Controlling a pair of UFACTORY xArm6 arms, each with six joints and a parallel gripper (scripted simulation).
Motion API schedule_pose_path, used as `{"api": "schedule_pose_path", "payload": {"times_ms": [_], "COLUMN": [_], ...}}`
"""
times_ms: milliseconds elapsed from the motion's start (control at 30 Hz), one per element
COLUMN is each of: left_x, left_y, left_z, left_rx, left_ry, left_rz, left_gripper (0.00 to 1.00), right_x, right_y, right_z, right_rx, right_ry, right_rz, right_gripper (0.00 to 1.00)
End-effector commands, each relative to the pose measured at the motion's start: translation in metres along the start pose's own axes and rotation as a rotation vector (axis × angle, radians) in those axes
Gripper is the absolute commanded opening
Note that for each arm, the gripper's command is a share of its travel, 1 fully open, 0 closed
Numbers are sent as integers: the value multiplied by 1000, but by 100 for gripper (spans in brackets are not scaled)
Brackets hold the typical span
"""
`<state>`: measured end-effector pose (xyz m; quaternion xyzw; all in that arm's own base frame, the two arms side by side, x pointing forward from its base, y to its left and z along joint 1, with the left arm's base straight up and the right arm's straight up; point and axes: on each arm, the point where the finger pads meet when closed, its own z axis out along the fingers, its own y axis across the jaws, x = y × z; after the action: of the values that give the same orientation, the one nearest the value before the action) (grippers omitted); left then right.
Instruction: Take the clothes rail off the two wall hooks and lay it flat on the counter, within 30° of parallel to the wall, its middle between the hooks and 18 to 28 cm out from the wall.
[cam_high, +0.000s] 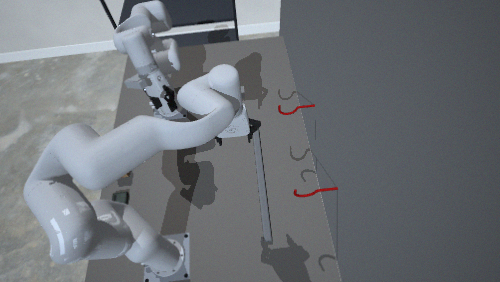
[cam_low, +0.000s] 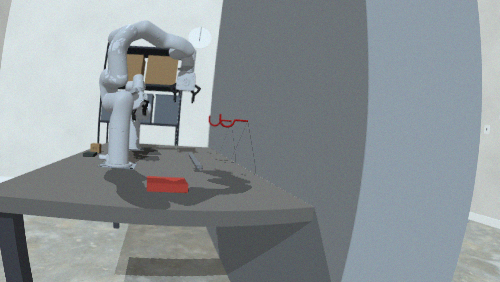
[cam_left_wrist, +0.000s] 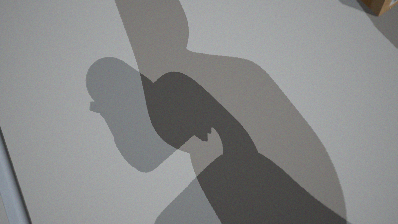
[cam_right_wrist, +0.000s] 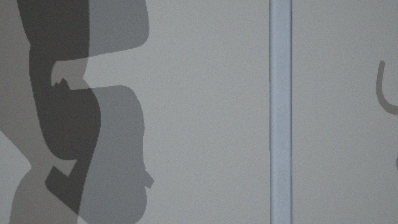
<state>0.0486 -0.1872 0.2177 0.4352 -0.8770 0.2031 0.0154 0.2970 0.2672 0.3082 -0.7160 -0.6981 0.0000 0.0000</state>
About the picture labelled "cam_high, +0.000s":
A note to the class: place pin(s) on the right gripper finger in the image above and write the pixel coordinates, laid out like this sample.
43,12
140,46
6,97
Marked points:
218,140
256,124

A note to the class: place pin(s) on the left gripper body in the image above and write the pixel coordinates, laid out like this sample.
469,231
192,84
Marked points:
155,81

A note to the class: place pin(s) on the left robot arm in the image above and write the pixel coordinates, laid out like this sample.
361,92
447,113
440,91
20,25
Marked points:
133,36

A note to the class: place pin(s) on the grey bar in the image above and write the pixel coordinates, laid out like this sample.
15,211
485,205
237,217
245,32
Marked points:
262,188

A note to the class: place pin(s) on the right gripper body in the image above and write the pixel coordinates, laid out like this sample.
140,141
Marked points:
239,126

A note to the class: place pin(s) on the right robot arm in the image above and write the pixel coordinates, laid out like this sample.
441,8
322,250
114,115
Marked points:
95,162

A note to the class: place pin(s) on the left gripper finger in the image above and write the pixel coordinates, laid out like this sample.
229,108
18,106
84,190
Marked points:
171,102
155,100

